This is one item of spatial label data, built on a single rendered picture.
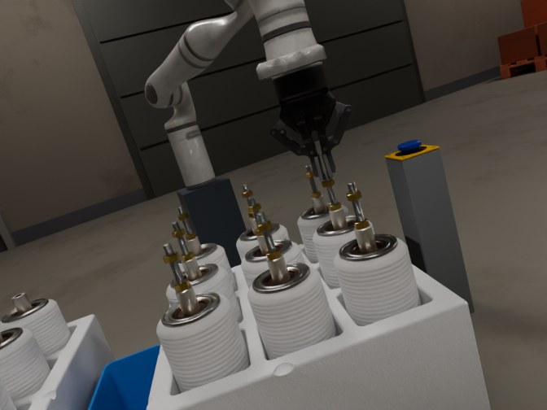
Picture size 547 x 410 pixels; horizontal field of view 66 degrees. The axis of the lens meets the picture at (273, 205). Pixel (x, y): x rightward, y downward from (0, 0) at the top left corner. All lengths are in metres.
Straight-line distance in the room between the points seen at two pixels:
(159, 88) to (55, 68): 2.82
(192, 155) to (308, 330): 0.79
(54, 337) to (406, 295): 0.59
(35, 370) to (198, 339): 0.31
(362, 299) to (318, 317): 0.06
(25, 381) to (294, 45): 0.60
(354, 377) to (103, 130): 3.54
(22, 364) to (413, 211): 0.64
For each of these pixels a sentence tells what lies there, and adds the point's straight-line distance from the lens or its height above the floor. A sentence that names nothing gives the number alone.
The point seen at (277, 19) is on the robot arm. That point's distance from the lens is 0.61.
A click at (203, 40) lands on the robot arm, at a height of 0.64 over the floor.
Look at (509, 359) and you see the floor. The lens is 0.76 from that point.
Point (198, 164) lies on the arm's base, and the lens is 1.22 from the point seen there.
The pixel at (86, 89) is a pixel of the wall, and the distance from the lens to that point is 3.94.
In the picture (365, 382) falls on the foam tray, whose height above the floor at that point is 0.13.
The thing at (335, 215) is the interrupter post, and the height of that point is 0.27.
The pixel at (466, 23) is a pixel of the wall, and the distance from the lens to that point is 5.64.
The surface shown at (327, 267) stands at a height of 0.20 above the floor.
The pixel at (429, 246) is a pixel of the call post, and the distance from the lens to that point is 0.78.
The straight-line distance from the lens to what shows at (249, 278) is 0.64.
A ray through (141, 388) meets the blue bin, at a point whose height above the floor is 0.06.
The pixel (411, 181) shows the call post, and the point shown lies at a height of 0.27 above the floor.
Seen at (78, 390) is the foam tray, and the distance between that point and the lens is 0.77.
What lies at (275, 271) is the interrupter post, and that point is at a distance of 0.53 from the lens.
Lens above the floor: 0.46
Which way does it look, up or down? 13 degrees down
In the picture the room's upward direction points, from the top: 17 degrees counter-clockwise
